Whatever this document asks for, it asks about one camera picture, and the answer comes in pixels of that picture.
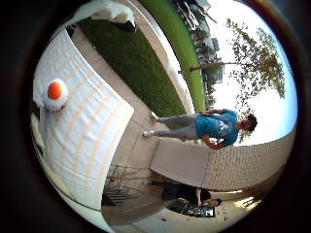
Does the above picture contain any person in blue shirt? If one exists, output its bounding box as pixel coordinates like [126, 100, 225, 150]
[142, 108, 259, 150]

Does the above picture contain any white tablecloth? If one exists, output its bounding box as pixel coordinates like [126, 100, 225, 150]
[32, 27, 135, 212]

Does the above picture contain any black patio chair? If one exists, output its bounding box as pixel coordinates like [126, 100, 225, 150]
[102, 164, 154, 208]

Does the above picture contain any seated person in black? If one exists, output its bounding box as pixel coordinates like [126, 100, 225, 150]
[160, 183, 225, 216]

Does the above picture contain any white plush toy orange spot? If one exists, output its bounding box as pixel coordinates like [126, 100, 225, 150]
[42, 78, 70, 114]

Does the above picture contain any white canopy tent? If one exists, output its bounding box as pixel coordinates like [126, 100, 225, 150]
[64, 0, 137, 33]

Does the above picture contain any tree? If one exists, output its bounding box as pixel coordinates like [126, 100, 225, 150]
[178, 17, 288, 144]

